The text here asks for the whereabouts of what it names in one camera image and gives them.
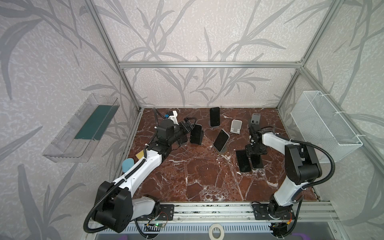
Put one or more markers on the white phone stand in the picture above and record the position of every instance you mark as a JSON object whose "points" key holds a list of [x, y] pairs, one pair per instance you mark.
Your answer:
{"points": [[236, 126]]}

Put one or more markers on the clear plastic wall bin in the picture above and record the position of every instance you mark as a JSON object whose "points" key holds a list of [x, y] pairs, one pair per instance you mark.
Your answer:
{"points": [[79, 138]]}

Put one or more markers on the yellow sponge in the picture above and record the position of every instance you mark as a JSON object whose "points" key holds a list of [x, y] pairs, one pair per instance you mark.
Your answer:
{"points": [[140, 155]]}

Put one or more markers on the black phone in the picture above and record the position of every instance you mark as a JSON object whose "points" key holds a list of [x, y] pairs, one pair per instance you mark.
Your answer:
{"points": [[243, 161], [215, 117]]}

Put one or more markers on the green-edged phone on stand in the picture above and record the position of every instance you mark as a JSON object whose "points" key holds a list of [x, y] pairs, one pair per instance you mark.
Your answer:
{"points": [[197, 135]]}

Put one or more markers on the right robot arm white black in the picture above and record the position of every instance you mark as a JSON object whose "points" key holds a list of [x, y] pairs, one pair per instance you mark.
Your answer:
{"points": [[302, 166]]}

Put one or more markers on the white-edged phone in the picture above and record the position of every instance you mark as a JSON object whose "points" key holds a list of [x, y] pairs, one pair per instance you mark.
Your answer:
{"points": [[256, 162]]}

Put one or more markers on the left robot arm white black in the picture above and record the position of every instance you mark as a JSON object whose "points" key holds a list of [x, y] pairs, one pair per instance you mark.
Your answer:
{"points": [[115, 206]]}

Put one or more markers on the grey phone stand rear right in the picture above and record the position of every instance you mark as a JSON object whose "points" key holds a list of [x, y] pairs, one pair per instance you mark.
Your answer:
{"points": [[255, 119]]}

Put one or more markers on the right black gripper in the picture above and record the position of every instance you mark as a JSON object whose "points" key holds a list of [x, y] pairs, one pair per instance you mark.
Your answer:
{"points": [[257, 151]]}

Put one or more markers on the white wire mesh basket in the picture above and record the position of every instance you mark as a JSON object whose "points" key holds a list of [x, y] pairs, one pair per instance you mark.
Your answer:
{"points": [[322, 125]]}

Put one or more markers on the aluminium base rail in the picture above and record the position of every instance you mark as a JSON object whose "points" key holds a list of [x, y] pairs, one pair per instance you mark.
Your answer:
{"points": [[242, 212]]}

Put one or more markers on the white tape roll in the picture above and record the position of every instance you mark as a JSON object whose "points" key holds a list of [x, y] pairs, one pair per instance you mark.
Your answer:
{"points": [[216, 232]]}

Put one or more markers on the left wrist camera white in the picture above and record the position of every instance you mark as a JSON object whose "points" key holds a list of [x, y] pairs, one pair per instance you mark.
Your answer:
{"points": [[172, 115]]}

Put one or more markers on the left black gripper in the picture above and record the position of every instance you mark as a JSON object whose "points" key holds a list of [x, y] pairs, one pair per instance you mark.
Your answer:
{"points": [[184, 130]]}

